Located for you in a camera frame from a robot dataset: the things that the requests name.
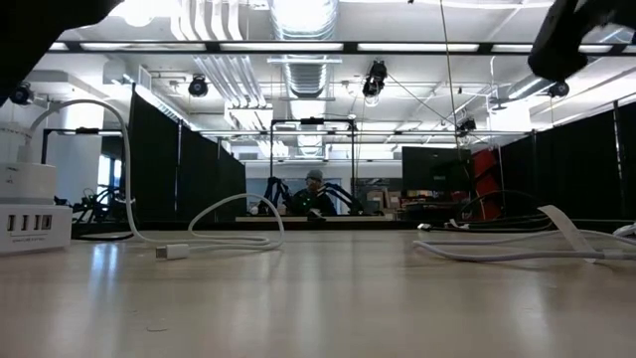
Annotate black aluminium table frame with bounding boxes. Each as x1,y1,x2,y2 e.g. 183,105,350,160
72,218,636,234

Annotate background wooden table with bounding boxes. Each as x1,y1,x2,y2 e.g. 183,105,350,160
235,214,395,224

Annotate black frame crossbar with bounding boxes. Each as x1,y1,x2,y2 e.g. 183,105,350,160
48,41,636,56

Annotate red panel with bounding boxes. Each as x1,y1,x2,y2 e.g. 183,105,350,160
471,148,503,221

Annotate smooth white USB cable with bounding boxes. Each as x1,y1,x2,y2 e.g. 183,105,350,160
17,97,286,262

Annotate black room partition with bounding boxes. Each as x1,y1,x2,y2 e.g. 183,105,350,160
499,101,636,223
126,91,248,224

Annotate small white USB charger cube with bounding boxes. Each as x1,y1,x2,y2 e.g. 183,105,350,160
0,161,58,206

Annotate cardboard boxes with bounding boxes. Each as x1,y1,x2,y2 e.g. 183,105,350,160
367,186,402,216

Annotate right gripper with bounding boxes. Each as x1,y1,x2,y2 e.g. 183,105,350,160
527,0,636,84

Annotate white cable strap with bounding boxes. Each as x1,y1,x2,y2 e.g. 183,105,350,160
538,204,596,264

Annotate silver ventilation duct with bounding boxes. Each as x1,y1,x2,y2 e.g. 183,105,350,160
267,0,340,99

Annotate person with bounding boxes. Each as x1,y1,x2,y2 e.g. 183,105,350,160
290,168,339,216

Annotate black computer monitor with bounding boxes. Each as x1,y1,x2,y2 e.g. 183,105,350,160
400,146,473,194

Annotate black USB cable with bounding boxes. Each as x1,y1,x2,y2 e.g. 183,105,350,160
416,190,557,234

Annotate white USB charging hub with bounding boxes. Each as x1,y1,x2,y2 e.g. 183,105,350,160
0,203,74,257

